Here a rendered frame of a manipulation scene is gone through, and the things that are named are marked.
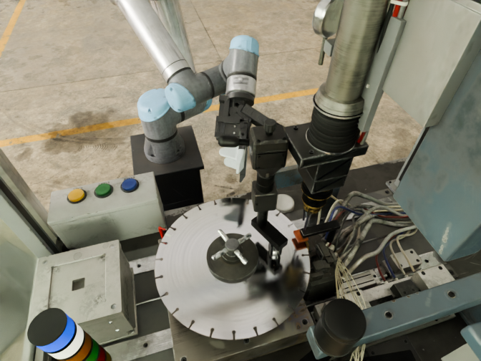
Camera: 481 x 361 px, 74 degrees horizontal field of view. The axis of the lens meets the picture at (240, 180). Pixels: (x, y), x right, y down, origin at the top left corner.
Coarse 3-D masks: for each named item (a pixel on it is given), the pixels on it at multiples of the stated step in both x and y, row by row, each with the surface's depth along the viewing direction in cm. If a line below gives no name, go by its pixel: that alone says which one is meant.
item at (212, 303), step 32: (192, 224) 75; (224, 224) 75; (288, 224) 75; (160, 256) 69; (192, 256) 69; (288, 256) 69; (160, 288) 64; (192, 288) 64; (224, 288) 64; (256, 288) 64; (288, 288) 64; (192, 320) 60; (224, 320) 60; (256, 320) 60
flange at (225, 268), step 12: (216, 240) 71; (216, 252) 68; (240, 252) 67; (252, 252) 69; (216, 264) 67; (228, 264) 66; (240, 264) 66; (252, 264) 67; (216, 276) 66; (228, 276) 65; (240, 276) 65
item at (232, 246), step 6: (222, 234) 67; (246, 234) 67; (228, 240) 66; (234, 240) 66; (240, 240) 66; (228, 246) 64; (234, 246) 64; (222, 252) 64; (228, 252) 65; (234, 252) 65; (216, 258) 64; (240, 258) 63
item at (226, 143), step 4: (220, 136) 54; (224, 136) 54; (228, 136) 54; (232, 136) 54; (220, 140) 54; (224, 140) 54; (228, 140) 54; (232, 140) 54; (236, 140) 54; (240, 140) 55; (244, 140) 55; (248, 140) 55; (220, 144) 54; (224, 144) 54; (228, 144) 54; (232, 144) 54; (236, 144) 54; (240, 144) 55; (244, 144) 55; (248, 144) 55
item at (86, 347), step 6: (84, 336) 45; (84, 342) 44; (90, 342) 46; (84, 348) 45; (90, 348) 46; (78, 354) 44; (84, 354) 45; (60, 360) 43; (66, 360) 43; (72, 360) 44; (78, 360) 44
